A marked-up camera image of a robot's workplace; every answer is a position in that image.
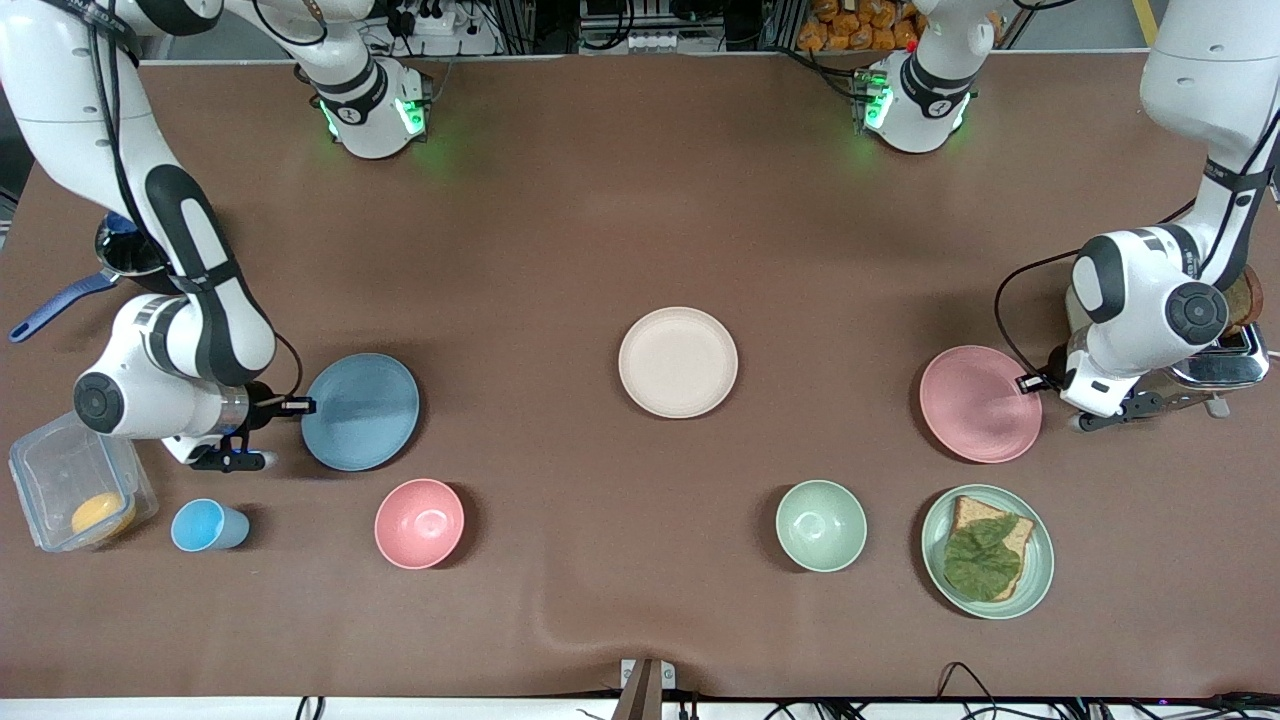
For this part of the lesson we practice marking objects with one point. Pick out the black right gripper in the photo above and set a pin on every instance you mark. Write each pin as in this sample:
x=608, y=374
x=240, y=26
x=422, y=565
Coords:
x=262, y=404

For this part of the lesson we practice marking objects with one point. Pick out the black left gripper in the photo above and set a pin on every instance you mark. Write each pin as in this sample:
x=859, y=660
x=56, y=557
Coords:
x=1053, y=377

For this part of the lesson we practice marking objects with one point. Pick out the pink plate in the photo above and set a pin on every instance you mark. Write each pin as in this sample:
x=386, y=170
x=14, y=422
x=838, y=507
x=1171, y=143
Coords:
x=975, y=405

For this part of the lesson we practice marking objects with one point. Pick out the blue plate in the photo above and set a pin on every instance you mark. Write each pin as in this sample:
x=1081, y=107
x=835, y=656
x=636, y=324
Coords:
x=365, y=415

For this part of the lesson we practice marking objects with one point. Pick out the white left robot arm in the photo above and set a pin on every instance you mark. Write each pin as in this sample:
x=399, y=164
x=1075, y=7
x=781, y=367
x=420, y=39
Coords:
x=1130, y=300

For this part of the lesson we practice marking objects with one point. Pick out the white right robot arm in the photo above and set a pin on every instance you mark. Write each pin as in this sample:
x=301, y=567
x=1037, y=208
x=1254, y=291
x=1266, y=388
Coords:
x=200, y=320

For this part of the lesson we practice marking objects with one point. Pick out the bread slice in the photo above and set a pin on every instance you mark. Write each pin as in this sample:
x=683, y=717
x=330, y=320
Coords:
x=975, y=512

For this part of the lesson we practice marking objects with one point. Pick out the blue cup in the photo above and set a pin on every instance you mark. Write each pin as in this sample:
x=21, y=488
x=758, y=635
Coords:
x=205, y=526

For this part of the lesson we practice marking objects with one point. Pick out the pink bowl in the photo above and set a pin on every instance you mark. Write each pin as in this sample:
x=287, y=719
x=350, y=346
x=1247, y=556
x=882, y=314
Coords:
x=419, y=524

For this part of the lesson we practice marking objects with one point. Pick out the green lettuce leaf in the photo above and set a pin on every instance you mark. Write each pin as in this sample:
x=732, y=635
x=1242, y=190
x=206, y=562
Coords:
x=980, y=562

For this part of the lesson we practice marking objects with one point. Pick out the green plate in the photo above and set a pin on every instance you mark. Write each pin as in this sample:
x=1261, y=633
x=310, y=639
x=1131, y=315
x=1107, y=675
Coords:
x=1040, y=570

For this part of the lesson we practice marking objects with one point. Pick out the beige and chrome toaster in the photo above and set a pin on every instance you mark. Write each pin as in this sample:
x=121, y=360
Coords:
x=1230, y=370

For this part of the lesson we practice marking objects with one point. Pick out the orange round food piece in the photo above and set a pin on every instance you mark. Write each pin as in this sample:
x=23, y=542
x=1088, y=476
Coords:
x=102, y=514

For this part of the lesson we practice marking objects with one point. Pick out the glass lid with blue knob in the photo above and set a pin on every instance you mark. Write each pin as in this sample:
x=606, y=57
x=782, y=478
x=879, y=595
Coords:
x=125, y=250

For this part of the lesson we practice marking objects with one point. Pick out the brown toast slice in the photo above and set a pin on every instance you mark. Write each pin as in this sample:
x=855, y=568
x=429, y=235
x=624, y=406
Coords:
x=1248, y=300

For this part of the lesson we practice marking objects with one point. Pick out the green bowl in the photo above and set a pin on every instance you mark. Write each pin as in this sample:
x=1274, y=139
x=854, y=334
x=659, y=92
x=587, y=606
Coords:
x=821, y=526

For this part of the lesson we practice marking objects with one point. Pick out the clear plastic container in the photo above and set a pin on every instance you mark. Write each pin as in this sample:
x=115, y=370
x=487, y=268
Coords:
x=50, y=480

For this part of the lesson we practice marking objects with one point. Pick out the beige plate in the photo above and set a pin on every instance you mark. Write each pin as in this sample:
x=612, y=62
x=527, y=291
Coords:
x=678, y=362

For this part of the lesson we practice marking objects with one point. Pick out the brown table cover cloth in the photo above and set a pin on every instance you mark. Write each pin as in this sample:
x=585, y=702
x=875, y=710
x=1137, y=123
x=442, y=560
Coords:
x=600, y=200

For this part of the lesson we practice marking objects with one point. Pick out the orange snack pile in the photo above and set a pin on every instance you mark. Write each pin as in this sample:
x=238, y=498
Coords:
x=860, y=25

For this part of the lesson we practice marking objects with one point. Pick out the white power strip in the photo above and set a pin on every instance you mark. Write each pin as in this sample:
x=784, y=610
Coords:
x=430, y=20

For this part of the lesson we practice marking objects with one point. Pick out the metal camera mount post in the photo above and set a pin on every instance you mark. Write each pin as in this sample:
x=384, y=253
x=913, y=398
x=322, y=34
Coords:
x=642, y=690

